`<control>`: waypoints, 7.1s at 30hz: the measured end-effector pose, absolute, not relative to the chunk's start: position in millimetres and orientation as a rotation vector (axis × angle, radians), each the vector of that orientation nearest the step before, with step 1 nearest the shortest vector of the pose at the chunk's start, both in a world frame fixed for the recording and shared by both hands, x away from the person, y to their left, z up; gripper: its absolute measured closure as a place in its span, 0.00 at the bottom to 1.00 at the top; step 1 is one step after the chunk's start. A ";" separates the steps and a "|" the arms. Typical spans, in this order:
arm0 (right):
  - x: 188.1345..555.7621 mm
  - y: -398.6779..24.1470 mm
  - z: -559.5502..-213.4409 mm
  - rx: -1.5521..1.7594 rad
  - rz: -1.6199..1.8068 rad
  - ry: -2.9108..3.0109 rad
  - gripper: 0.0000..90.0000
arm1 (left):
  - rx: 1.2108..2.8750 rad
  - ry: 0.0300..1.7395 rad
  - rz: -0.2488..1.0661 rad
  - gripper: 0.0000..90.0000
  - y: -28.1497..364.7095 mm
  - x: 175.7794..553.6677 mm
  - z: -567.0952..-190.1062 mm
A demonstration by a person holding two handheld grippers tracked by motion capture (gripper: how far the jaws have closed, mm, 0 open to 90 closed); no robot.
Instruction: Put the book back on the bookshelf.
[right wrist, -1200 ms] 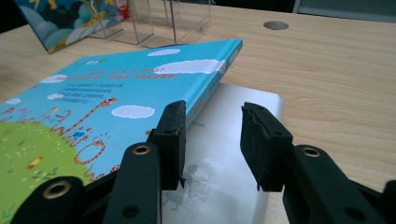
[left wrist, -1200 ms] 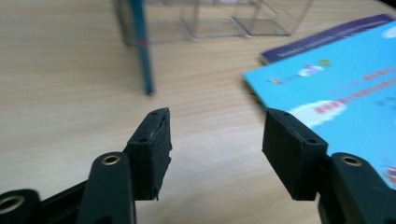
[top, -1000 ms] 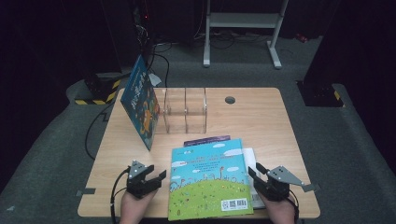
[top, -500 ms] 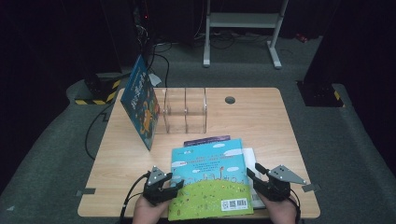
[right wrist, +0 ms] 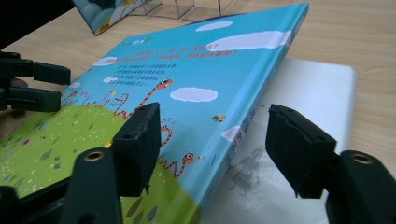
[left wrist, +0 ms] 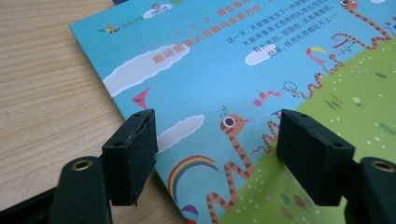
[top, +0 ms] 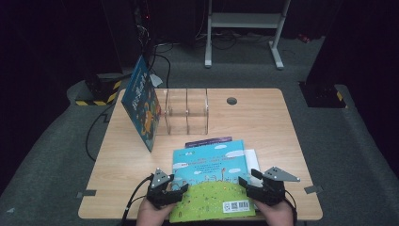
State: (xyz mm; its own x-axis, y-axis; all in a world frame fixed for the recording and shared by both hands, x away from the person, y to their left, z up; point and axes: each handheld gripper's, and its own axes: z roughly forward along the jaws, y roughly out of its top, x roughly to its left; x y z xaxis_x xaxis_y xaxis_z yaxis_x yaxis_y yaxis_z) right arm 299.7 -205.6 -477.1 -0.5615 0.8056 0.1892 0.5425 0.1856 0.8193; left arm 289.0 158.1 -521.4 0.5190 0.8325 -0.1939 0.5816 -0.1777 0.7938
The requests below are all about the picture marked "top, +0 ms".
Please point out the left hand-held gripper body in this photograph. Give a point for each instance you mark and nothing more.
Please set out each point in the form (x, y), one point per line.
(160, 188)

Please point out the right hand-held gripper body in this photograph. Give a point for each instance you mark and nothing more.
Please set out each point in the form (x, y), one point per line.
(271, 188)

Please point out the teal and green picture book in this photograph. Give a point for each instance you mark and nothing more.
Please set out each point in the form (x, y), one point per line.
(210, 175)

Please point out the clear acrylic book rack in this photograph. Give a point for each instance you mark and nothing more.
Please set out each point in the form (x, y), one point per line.
(188, 109)

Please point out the person's right hand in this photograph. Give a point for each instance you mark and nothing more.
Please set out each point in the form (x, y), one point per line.
(276, 215)

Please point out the person's left hand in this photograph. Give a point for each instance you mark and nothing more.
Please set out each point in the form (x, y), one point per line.
(153, 215)

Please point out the grey tape piece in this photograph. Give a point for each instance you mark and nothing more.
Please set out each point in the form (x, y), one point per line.
(313, 189)
(87, 193)

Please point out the white paper scrap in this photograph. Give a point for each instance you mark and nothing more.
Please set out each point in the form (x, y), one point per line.
(156, 81)

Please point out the black stand base yellow-striped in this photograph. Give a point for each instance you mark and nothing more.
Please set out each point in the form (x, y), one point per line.
(100, 91)
(323, 95)

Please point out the small red object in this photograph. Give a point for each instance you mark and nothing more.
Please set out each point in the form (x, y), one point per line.
(303, 37)

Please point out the small grey tape scrap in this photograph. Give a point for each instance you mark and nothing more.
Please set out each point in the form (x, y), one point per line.
(11, 210)

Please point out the black computer rack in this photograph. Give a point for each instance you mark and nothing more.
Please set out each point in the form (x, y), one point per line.
(131, 31)

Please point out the white metal stand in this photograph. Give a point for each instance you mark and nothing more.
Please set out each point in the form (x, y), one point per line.
(244, 20)

